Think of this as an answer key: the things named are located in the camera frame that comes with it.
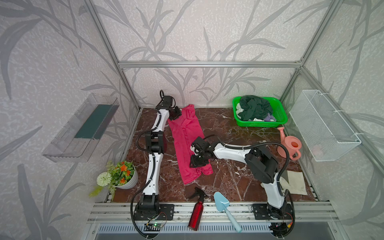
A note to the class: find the clear plastic wall shelf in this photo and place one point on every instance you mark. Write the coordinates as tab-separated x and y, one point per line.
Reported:
78	139

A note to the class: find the white green gardening glove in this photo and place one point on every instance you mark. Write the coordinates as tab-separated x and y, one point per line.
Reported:
292	181

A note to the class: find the red spray bottle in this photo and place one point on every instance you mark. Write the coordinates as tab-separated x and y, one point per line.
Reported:
198	209

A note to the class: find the green plastic laundry basket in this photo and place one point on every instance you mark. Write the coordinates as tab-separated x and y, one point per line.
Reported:
278	112

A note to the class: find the lavender garment in basket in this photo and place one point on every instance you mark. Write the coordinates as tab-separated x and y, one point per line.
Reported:
270	118

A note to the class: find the dark green t-shirt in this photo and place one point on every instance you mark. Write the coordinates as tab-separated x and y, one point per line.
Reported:
255	108

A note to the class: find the pink watering can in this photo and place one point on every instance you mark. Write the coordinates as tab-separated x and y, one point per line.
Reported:
292	144

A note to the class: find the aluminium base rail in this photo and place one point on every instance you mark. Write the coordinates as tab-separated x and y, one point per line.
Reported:
252	217

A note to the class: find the light blue garden trowel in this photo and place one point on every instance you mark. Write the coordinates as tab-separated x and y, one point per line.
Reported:
222	204

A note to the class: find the white flower pot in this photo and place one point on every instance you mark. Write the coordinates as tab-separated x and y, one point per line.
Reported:
129	184

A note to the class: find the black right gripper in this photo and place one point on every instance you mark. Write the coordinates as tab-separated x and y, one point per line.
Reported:
196	154

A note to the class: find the white wire mesh basket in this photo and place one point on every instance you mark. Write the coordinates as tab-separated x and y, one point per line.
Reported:
326	133

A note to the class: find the artificial flower bouquet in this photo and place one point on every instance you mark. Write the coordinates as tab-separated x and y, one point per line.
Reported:
111	177

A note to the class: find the white garment in basket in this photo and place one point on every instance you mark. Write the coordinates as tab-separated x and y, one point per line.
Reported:
239	110

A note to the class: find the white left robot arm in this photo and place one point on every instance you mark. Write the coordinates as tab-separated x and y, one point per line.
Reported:
156	146

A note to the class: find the magenta t-shirt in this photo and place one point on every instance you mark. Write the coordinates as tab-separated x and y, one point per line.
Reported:
185	129

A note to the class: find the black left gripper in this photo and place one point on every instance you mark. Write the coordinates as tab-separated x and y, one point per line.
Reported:
174	112

